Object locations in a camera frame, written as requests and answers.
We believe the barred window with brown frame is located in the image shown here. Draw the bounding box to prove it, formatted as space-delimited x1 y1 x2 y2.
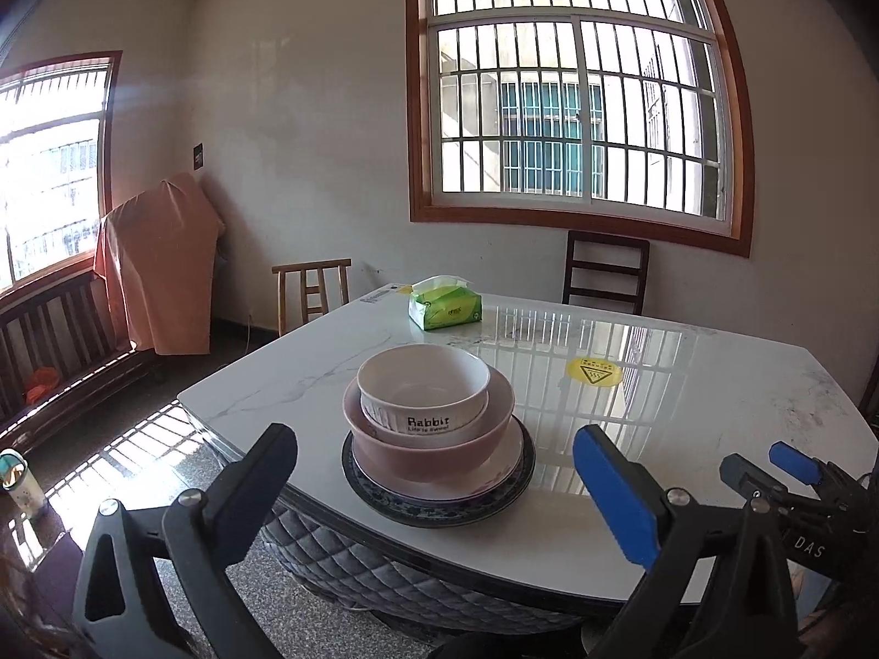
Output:
405 0 756 258

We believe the white barcode label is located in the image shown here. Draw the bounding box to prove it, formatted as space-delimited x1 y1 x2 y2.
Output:
358 283 413 306

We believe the white tumbler with teal lid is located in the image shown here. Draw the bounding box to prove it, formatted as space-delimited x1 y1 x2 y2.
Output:
0 448 48 517

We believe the white plate with red flower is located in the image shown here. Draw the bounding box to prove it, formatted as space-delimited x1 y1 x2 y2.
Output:
352 415 524 504

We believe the pink bowl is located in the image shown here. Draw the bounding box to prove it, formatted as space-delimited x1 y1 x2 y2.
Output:
342 364 516 485

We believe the large blue floral plate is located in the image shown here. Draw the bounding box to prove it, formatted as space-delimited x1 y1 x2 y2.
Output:
341 418 537 530

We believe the sunlit side window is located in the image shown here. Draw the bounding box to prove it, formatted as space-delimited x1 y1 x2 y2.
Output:
0 50 123 296

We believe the cream bowl with rabbit print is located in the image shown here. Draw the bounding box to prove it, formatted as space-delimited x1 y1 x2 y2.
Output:
355 347 493 445

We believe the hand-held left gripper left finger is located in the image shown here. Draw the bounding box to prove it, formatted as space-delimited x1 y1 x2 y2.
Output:
72 422 299 659

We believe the dark wooden bench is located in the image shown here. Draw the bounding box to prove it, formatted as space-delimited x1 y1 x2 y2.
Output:
0 267 166 454

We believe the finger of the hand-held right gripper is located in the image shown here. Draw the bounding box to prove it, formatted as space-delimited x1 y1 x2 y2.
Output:
769 443 859 495
720 453 818 520

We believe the green tissue pack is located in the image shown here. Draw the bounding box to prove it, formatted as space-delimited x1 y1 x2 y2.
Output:
408 275 483 332

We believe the small orange cloth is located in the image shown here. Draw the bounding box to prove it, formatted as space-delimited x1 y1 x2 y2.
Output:
26 366 60 405

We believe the dark wooden chair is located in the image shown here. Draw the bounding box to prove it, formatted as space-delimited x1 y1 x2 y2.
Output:
561 230 651 317

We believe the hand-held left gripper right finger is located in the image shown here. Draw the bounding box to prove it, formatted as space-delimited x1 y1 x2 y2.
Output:
572 423 801 659

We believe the light wooden chair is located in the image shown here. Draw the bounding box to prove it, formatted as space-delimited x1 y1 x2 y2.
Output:
271 259 353 339

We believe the yellow round sticker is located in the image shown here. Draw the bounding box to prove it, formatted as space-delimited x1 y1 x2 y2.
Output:
567 358 623 384

